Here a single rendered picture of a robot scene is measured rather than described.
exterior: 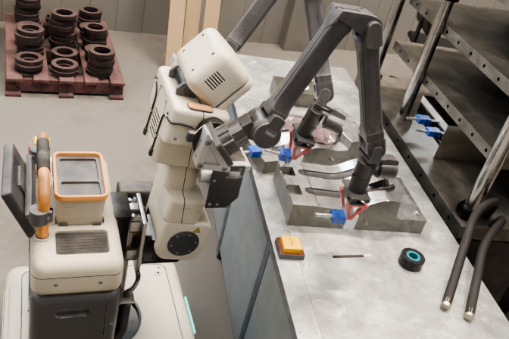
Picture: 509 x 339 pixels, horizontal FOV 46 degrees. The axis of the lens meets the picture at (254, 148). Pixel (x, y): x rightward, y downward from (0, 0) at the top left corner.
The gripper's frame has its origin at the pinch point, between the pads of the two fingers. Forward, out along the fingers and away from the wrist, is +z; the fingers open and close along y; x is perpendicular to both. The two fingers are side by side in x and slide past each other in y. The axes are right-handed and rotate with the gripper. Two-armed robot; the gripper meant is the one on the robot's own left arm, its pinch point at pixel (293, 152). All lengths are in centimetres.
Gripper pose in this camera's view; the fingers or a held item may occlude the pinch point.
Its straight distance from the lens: 206.3
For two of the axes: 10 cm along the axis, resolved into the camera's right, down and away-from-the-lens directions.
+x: -9.2, -2.0, -3.3
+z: -3.7, 7.3, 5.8
